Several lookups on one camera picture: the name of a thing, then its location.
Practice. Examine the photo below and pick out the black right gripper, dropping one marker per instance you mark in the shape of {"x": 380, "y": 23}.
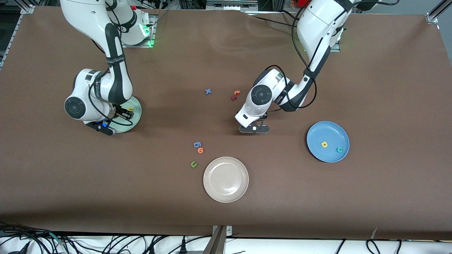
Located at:
{"x": 121, "y": 112}

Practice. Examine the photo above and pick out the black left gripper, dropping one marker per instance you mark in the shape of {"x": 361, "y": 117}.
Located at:
{"x": 265, "y": 116}

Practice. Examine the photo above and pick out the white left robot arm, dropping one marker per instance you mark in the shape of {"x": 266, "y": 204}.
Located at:
{"x": 262, "y": 94}

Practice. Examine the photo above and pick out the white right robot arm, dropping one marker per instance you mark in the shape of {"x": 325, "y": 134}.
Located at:
{"x": 75, "y": 107}

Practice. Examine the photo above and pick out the green round plate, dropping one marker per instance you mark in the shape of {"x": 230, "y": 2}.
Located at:
{"x": 137, "y": 106}

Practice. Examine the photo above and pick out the blue round plate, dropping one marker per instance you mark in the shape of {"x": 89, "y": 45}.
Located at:
{"x": 327, "y": 135}

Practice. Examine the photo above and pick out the beige round plate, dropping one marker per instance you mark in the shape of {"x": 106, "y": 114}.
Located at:
{"x": 226, "y": 180}

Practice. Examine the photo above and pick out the brown table cover mat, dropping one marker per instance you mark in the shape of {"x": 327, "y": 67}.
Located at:
{"x": 317, "y": 204}

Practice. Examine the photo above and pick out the aluminium corner profile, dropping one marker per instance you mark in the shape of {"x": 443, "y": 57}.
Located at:
{"x": 27, "y": 8}
{"x": 432, "y": 17}

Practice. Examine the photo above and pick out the black power plug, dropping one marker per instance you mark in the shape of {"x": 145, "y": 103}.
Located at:
{"x": 183, "y": 247}

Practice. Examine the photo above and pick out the white paper tag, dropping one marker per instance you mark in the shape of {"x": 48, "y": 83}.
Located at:
{"x": 374, "y": 233}

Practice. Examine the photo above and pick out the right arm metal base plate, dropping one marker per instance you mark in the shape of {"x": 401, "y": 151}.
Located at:
{"x": 154, "y": 31}

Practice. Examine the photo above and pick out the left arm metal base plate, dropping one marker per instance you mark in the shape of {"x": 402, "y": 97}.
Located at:
{"x": 335, "y": 49}

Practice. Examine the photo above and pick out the grey metal frame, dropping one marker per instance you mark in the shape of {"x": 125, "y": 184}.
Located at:
{"x": 231, "y": 5}

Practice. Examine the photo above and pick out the metal table edge bracket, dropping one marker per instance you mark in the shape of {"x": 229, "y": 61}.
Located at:
{"x": 219, "y": 243}

